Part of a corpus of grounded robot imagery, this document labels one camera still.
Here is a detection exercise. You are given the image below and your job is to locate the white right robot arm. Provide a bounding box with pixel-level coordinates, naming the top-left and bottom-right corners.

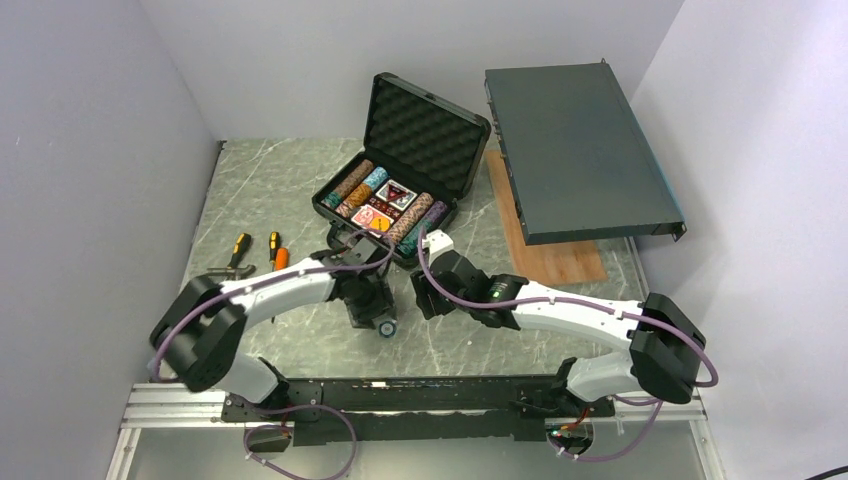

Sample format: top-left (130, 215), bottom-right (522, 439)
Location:
top-left (410, 251), bottom-right (706, 415)

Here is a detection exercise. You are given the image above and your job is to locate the purple chip stack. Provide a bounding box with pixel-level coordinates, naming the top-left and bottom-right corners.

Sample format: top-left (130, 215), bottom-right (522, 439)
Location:
top-left (425, 201), bottom-right (448, 223)

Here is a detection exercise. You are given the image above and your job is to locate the brown blue chip row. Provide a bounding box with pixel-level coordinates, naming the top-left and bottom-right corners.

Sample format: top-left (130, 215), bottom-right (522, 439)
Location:
top-left (383, 193), bottom-right (435, 247)

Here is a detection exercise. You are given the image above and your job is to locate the black yellow handled screwdriver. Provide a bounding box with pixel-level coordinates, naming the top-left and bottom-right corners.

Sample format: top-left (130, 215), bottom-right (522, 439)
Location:
top-left (226, 232), bottom-right (253, 270)

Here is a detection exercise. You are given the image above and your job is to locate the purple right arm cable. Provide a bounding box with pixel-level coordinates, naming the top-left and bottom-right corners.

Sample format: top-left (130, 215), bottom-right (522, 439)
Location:
top-left (415, 228), bottom-right (720, 464)

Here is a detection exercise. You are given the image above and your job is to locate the black poker set case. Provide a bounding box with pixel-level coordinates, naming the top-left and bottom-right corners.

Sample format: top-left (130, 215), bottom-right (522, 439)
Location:
top-left (311, 72), bottom-right (492, 248)

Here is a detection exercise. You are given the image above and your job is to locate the brown grey chip row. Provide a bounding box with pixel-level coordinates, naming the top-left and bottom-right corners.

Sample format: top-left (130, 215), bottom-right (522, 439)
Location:
top-left (321, 160), bottom-right (375, 209)

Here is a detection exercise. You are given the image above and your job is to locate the red playing card deck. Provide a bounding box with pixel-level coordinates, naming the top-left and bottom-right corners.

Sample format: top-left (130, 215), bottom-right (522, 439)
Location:
top-left (351, 205), bottom-right (387, 230)

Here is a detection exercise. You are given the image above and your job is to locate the blue playing card deck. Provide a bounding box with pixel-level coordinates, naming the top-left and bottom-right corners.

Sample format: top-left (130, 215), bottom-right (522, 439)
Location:
top-left (375, 179), bottom-right (419, 213)

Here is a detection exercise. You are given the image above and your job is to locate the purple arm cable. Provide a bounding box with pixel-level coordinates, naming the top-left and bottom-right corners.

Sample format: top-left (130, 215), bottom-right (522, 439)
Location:
top-left (415, 228), bottom-right (720, 464)
top-left (148, 228), bottom-right (399, 480)

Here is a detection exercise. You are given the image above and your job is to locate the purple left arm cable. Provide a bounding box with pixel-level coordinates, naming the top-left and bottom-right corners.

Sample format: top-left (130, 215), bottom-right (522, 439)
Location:
top-left (148, 228), bottom-right (399, 480)

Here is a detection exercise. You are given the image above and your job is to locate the red die in case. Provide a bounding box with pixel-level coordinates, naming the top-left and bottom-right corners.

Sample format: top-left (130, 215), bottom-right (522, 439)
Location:
top-left (367, 196), bottom-right (403, 221)

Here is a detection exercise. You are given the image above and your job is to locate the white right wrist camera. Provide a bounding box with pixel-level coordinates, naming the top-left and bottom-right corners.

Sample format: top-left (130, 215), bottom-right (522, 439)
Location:
top-left (421, 230), bottom-right (454, 261)

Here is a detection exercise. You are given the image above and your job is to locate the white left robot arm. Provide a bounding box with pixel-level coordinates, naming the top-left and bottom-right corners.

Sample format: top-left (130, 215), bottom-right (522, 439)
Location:
top-left (148, 239), bottom-right (394, 420)

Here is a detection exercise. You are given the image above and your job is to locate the green chip stack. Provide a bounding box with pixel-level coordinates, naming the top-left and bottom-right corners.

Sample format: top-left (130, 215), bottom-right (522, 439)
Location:
top-left (398, 227), bottom-right (428, 258)

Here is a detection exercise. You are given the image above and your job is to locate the light blue chip stack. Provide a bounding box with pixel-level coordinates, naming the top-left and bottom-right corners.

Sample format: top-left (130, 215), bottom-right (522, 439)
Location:
top-left (363, 167), bottom-right (389, 191)

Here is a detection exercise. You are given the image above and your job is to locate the wooden board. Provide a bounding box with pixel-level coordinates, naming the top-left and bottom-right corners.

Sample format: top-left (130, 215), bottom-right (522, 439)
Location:
top-left (483, 150), bottom-right (608, 286)

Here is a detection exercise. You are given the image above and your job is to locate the orange yellow chip stack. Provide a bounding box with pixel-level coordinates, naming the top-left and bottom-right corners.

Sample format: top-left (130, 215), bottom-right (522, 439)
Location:
top-left (335, 182), bottom-right (373, 218)

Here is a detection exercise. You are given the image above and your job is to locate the grey metal pipe fitting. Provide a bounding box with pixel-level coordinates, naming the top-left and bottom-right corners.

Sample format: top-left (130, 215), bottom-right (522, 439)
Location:
top-left (205, 264), bottom-right (256, 280)

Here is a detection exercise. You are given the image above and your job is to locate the teal poker chip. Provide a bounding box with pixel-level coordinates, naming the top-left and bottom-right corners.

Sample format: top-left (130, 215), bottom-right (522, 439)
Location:
top-left (377, 320), bottom-right (397, 338)

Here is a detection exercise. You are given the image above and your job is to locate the dark teal rack server box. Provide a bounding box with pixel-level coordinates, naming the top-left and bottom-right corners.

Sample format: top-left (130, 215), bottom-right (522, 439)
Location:
top-left (485, 61), bottom-right (687, 245)

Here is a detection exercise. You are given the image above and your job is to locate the yellow big blind button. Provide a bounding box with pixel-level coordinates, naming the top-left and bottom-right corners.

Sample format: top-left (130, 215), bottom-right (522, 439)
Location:
top-left (369, 215), bottom-right (392, 232)

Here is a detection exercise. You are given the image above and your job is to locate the orange black handled screwdriver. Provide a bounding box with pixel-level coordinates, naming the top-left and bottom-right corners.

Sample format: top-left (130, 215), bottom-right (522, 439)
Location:
top-left (269, 231), bottom-right (289, 271)

